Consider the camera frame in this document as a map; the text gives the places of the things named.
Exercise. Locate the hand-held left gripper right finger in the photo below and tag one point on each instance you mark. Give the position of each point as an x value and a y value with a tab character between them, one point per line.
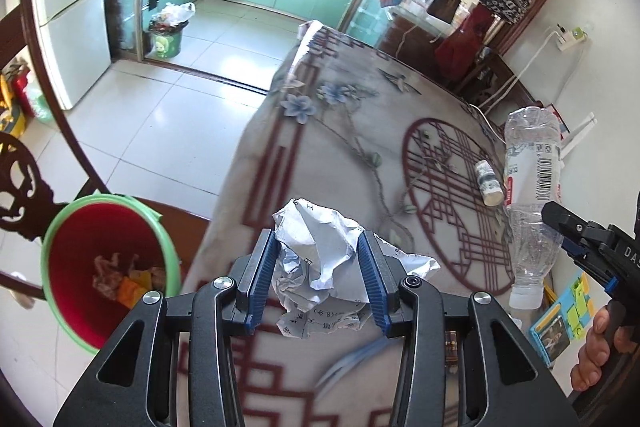
372	282

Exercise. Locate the white refrigerator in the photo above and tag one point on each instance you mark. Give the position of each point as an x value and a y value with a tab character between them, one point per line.
70	7

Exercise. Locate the blue picture book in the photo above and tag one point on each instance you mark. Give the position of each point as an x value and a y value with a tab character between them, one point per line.
550	337

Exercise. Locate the red garment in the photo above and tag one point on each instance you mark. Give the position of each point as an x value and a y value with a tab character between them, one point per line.
460	47

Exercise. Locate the person's right hand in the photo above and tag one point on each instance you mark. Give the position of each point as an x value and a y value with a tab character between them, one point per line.
595	357

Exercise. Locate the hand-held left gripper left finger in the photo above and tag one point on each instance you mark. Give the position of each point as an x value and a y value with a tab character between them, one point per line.
262	282

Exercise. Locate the dark wooden sideboard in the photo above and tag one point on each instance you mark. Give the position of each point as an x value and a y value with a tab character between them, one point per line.
415	37

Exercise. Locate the floral printed tablecloth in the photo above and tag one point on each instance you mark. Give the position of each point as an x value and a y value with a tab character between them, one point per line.
350	147

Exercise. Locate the carved dark wooden chair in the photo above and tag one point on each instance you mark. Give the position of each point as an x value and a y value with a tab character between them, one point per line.
20	202

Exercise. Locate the brown handbag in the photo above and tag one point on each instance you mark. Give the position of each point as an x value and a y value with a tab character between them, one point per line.
445	4

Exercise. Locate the orange cardboard piece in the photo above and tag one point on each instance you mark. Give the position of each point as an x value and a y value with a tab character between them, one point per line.
132	289

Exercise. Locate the white plastic bin bag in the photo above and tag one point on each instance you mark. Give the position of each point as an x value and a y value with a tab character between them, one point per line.
180	12

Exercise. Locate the clear plastic bottle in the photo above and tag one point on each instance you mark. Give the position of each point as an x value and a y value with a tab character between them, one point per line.
530	167

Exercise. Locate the blue and yellow toy board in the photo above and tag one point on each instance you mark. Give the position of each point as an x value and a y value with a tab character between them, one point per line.
580	307

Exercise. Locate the red basin with green rim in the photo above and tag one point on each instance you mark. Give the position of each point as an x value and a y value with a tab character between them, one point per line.
85	237

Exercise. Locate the green detergent jug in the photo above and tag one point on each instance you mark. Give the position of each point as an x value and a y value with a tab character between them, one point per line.
39	107

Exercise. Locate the small white bottle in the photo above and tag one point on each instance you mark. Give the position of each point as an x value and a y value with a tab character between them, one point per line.
487	182

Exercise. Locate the yellow plastic toy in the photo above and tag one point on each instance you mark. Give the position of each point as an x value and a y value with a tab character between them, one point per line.
10	117

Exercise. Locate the printed white paper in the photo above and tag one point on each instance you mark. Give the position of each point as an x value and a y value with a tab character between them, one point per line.
320	247

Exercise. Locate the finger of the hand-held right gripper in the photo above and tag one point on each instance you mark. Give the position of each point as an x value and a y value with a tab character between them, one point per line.
565	219
587	264

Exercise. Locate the brown crumpled paper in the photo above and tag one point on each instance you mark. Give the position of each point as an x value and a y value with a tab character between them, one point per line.
107	274

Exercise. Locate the green kitchen waste bin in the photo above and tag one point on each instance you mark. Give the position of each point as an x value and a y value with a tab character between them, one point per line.
167	44

